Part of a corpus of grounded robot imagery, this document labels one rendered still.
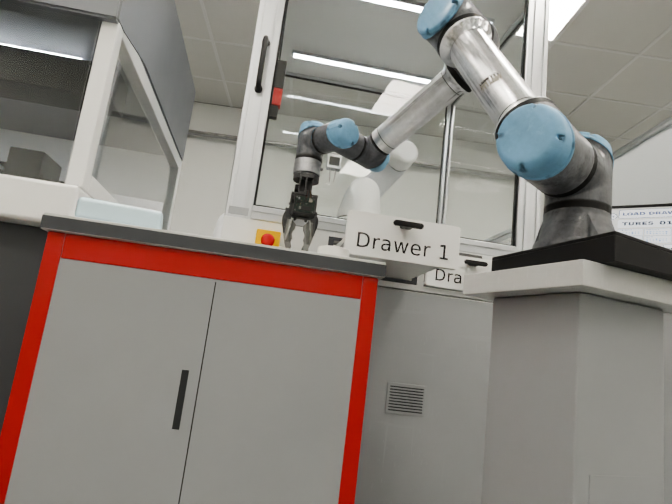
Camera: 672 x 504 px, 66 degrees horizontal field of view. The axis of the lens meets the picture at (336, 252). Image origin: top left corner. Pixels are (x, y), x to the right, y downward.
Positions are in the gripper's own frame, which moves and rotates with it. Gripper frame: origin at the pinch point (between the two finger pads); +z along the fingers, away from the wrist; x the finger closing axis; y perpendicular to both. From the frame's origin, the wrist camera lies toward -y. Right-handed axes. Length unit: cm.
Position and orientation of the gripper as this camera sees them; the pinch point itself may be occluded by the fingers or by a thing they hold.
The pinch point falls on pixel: (296, 249)
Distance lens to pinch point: 139.9
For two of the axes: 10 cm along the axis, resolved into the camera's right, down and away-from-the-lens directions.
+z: -1.2, 9.7, -1.9
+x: 9.8, 1.4, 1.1
